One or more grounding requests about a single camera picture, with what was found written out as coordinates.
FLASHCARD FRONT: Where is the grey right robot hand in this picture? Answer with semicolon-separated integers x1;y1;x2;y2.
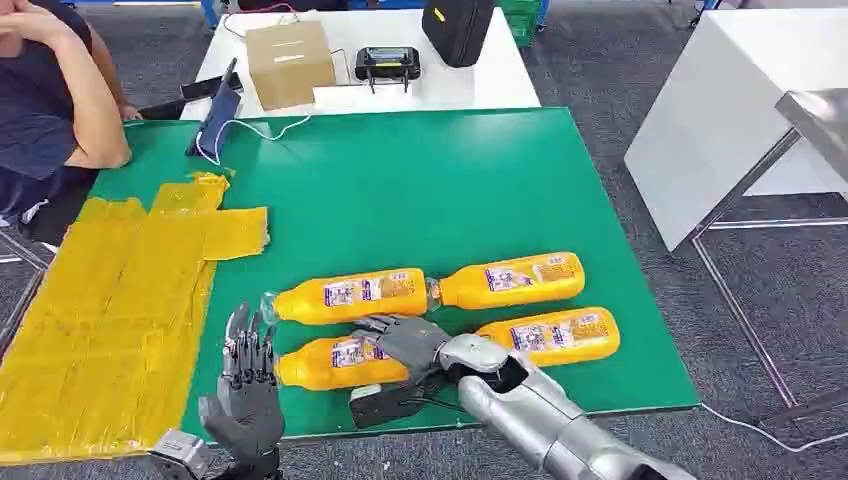
351;314;457;389

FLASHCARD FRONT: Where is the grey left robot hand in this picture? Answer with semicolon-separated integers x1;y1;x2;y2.
197;302;287;473

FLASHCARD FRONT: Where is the orange drink bottle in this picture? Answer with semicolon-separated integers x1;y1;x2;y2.
427;251;587;313
475;305;622;369
261;267;430;327
274;334;412;393

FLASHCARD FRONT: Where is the green table mat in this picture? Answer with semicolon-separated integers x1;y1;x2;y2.
89;107;702;443

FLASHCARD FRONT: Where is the yellow sheet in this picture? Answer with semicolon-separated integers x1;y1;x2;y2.
0;170;271;466

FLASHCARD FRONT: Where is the black handheld controller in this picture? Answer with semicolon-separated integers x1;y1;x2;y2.
353;45;423;95

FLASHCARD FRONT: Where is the blue cased tablet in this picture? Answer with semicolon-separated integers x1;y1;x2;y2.
186;57;244;160

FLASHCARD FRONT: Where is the brown cardboard box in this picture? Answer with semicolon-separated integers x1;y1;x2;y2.
244;19;338;113

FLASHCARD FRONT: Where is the black zip case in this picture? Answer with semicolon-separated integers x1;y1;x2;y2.
421;0;497;70

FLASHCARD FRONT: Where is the black phone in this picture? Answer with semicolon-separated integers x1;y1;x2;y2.
180;72;245;103

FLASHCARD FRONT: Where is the green crate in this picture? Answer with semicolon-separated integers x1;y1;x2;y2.
496;0;547;49

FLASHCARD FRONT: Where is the person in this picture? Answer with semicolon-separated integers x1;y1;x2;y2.
0;0;144;248

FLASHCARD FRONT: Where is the white slanted table top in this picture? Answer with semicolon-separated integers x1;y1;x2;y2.
623;7;848;254

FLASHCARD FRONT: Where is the steel bench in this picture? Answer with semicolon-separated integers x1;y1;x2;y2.
774;87;848;187

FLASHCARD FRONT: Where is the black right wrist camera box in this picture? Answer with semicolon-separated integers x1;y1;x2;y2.
348;372;460;431

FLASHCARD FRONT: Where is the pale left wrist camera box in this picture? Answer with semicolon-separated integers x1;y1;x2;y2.
148;428;215;480

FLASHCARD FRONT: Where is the white charging cable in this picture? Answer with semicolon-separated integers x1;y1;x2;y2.
194;113;313;168

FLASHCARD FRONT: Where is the white floor cable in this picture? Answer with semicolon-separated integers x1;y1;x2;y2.
699;402;848;456

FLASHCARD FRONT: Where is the grey metal table frame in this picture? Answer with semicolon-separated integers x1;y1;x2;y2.
688;128;848;427

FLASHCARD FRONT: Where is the red cable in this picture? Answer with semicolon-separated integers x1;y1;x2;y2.
221;2;301;40

